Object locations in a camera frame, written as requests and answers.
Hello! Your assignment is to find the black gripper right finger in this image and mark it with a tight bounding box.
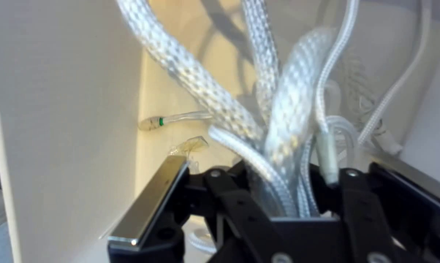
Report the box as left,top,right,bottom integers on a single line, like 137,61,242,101
337,160,440,263

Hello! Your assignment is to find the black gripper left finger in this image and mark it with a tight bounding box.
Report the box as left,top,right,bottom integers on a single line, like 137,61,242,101
106,156,274,263

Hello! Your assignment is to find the thin white cord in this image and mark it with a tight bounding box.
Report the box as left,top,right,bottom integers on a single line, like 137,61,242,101
137,0,432,218

